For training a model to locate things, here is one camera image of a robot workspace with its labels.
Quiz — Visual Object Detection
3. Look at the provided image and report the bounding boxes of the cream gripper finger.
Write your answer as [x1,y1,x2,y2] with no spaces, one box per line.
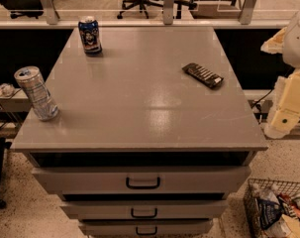
[260,27,286,55]
[263,76,286,139]

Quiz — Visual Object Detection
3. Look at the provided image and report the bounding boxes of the blue pepsi can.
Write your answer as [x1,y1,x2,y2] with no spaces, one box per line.
[78,16,102,56]

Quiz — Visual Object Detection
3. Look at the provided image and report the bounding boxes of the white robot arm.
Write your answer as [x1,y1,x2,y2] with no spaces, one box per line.
[260,10,300,139]

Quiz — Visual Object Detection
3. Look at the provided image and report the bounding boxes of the silver energy drink can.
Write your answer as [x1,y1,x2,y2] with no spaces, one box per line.
[14,66,58,121]

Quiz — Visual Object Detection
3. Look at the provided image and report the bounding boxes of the snack bags in basket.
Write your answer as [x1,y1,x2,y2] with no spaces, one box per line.
[251,183,300,238]

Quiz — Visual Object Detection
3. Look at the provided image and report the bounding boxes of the black chocolate bar wrapper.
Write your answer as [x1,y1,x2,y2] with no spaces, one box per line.
[182,62,224,89]

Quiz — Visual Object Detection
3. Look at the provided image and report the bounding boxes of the grey drawer cabinet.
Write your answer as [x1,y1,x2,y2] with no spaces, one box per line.
[10,26,269,238]

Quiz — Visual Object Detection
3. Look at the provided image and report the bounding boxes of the top grey drawer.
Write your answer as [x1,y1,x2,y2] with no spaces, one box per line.
[32,166,250,194]

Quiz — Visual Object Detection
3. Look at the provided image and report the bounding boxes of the grey drawer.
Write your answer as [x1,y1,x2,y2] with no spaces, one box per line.
[78,219,213,236]
[60,200,228,220]
[32,166,250,194]

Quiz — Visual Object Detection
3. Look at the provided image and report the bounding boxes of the black office chair centre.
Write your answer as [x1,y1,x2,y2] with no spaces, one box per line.
[117,0,197,25]

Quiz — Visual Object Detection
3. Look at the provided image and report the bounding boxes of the middle grey drawer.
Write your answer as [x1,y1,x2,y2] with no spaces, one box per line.
[60,200,228,220]

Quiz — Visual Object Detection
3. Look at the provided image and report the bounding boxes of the bottom grey drawer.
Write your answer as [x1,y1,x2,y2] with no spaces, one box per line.
[78,219,213,236]

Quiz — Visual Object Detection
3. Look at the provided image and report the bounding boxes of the clutter on left shelf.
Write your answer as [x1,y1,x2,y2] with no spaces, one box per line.
[0,83,15,98]

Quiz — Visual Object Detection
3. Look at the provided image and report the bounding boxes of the black cable right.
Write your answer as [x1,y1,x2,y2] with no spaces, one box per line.
[250,88,274,124]

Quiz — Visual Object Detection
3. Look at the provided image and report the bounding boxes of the wire basket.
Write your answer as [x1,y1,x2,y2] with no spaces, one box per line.
[244,178,300,238]

